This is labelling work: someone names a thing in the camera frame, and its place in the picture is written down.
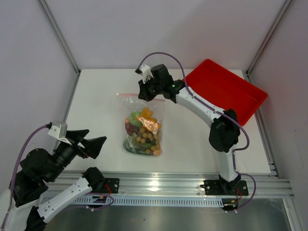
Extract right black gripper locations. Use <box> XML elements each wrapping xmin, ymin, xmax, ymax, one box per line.
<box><xmin>139</xmin><ymin>76</ymin><xmax>163</xmax><ymax>103</ymax></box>

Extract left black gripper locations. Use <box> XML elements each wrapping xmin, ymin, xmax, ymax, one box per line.
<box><xmin>46</xmin><ymin>128</ymin><xmax>106</xmax><ymax>181</ymax></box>

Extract clear pink zip top bag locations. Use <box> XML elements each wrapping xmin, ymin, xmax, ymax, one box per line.
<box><xmin>116</xmin><ymin>93</ymin><xmax>165</xmax><ymax>156</ymax></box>

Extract yellow ginger toy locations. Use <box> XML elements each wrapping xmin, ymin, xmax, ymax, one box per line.
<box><xmin>136</xmin><ymin>107</ymin><xmax>161</xmax><ymax>134</ymax></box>

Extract green vegetable toy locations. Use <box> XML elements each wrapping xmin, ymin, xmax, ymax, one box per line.
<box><xmin>128</xmin><ymin>111</ymin><xmax>142</xmax><ymax>127</ymax></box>

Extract red brown meat slice toy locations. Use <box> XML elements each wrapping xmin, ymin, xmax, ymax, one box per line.
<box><xmin>125</xmin><ymin>117</ymin><xmax>139</xmax><ymax>136</ymax></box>

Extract green onion toy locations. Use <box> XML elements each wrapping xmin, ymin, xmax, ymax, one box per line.
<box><xmin>123</xmin><ymin>139</ymin><xmax>154</xmax><ymax>156</ymax></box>

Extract brown longan bunch toy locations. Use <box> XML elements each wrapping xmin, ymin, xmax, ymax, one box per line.
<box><xmin>131</xmin><ymin>128</ymin><xmax>162</xmax><ymax>156</ymax></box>

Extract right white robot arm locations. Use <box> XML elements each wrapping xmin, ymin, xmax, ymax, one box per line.
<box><xmin>135</xmin><ymin>64</ymin><xmax>241</xmax><ymax>194</ymax></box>

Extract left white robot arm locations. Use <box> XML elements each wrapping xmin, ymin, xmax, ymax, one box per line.
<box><xmin>0</xmin><ymin>129</ymin><xmax>107</xmax><ymax>231</ymax></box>

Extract red plastic tray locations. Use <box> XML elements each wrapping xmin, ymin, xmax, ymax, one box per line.
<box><xmin>186</xmin><ymin>59</ymin><xmax>268</xmax><ymax>126</ymax></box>

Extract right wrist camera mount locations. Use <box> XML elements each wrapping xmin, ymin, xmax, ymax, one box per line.
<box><xmin>135</xmin><ymin>64</ymin><xmax>153</xmax><ymax>83</ymax></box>

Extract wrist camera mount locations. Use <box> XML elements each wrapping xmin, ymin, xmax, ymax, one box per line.
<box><xmin>48</xmin><ymin>121</ymin><xmax>72</xmax><ymax>144</ymax></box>
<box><xmin>135</xmin><ymin>64</ymin><xmax>153</xmax><ymax>83</ymax></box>

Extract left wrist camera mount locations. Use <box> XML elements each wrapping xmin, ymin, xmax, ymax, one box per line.
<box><xmin>48</xmin><ymin>121</ymin><xmax>72</xmax><ymax>144</ymax></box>

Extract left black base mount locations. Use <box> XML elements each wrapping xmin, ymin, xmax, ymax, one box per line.
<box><xmin>82</xmin><ymin>167</ymin><xmax>120</xmax><ymax>194</ymax></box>

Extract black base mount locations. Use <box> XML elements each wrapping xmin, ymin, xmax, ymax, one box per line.
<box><xmin>200</xmin><ymin>175</ymin><xmax>249</xmax><ymax>196</ymax></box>
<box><xmin>82</xmin><ymin>167</ymin><xmax>120</xmax><ymax>194</ymax></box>

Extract white slotted cable duct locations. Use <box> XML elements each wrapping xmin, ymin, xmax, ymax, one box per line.
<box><xmin>72</xmin><ymin>195</ymin><xmax>223</xmax><ymax>207</ymax></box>

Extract right corner aluminium post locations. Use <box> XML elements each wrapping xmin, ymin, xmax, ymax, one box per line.
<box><xmin>245</xmin><ymin>0</ymin><xmax>295</xmax><ymax>79</ymax></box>

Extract corner aluminium post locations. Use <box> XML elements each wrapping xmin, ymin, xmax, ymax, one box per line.
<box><xmin>245</xmin><ymin>0</ymin><xmax>295</xmax><ymax>79</ymax></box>
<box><xmin>36</xmin><ymin>0</ymin><xmax>81</xmax><ymax>75</ymax></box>

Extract left corner aluminium post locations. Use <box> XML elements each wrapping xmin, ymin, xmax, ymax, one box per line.
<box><xmin>36</xmin><ymin>0</ymin><xmax>81</xmax><ymax>75</ymax></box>

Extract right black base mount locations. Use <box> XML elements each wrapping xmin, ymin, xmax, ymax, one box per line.
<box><xmin>200</xmin><ymin>175</ymin><xmax>249</xmax><ymax>196</ymax></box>

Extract aluminium frame rail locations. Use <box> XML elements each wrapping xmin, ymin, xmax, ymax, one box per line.
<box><xmin>103</xmin><ymin>172</ymin><xmax>295</xmax><ymax>198</ymax></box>

